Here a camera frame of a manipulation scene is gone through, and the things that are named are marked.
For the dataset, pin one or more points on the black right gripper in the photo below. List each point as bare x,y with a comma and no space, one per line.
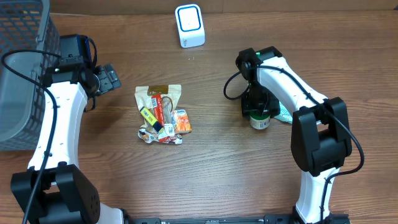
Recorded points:
259,107

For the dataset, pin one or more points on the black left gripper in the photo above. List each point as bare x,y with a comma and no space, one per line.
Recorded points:
109,80

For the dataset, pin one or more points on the green lid knorr cup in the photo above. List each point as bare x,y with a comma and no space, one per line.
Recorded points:
259,122

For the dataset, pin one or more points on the teal orange tissue pack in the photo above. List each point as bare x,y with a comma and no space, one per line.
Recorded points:
284,115

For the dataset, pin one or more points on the red snack stick packet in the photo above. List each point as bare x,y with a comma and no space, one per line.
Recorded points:
158,108

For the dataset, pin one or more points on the beige brown snack pouch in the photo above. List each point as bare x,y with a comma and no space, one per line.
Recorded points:
169,97

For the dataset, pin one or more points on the yellow highlighter marker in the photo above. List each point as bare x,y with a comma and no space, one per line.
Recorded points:
151,119

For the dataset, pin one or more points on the silver red crinkled wrapper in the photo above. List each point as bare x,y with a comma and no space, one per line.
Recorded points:
149,135

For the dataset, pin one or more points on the small orange snack packet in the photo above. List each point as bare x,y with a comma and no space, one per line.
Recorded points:
181,122

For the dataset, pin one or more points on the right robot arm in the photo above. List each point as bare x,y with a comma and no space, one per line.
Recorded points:
319,141

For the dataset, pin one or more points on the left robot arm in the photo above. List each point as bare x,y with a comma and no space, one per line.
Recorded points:
53,189

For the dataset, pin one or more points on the white barcode scanner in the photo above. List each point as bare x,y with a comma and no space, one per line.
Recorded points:
190,26

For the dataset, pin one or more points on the grey plastic mesh basket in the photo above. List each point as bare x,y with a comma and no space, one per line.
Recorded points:
29,34

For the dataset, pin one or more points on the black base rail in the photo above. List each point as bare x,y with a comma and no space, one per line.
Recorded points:
211,221

